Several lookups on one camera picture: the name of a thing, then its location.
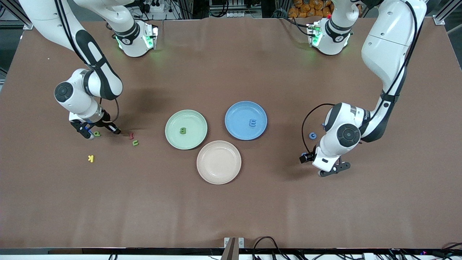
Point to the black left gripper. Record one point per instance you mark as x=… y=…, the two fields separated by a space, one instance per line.
x=305 y=157

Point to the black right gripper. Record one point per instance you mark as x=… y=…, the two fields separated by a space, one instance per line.
x=106 y=117

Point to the blue foam letter G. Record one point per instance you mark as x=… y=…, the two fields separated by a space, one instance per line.
x=310 y=135

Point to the green foam letter B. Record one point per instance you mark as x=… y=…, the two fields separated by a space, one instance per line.
x=183 y=130

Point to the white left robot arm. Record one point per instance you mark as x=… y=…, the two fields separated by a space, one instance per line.
x=386 y=47

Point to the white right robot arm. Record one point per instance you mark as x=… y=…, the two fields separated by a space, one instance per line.
x=79 y=104

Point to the light green plate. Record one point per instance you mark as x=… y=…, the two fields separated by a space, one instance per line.
x=191 y=139

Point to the blue plate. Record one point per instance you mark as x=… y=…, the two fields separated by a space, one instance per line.
x=238 y=126

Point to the pale pink plate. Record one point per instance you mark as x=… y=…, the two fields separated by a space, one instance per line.
x=218 y=162

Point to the base connector box green light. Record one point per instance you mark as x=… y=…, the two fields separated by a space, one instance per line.
x=151 y=36
x=314 y=34

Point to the white power strip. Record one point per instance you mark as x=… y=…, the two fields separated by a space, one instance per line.
x=238 y=14
x=157 y=7

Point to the bag of orange items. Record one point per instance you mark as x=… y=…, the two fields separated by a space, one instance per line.
x=306 y=9

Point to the metal table edge bracket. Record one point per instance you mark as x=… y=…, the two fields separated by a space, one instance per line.
x=231 y=249

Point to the aluminium frame profile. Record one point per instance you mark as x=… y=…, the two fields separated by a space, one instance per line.
x=28 y=24
x=438 y=20

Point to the aluminium rack frame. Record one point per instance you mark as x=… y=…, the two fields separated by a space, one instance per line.
x=234 y=3

